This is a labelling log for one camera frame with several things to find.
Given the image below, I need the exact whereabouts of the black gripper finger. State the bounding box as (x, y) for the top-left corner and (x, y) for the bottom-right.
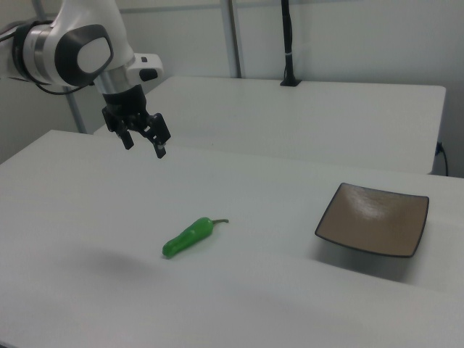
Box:
(101, 107), (136, 151)
(134, 112), (173, 160)

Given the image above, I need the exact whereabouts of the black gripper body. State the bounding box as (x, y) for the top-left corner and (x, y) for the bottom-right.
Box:
(101, 85), (149, 124)

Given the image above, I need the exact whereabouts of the green chili pepper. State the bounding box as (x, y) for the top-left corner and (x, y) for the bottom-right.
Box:
(162, 217), (230, 260)

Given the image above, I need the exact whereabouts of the square brown ceramic plate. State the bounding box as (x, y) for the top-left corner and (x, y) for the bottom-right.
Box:
(314, 182), (431, 259)

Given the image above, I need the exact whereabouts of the white side table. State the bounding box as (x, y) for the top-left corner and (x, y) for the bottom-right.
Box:
(93, 75), (447, 175)

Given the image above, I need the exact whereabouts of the black pole with white band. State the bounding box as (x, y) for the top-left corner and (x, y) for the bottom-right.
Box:
(279, 0), (302, 87)

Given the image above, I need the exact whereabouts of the metal frame post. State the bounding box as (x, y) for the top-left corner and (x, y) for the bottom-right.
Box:
(67, 86), (88, 135)
(227, 0), (243, 78)

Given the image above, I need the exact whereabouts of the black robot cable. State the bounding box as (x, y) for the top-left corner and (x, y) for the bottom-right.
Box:
(21, 78), (97, 96)

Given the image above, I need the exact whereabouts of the black hanging cable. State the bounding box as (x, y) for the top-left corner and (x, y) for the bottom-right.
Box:
(436, 141), (450, 178)

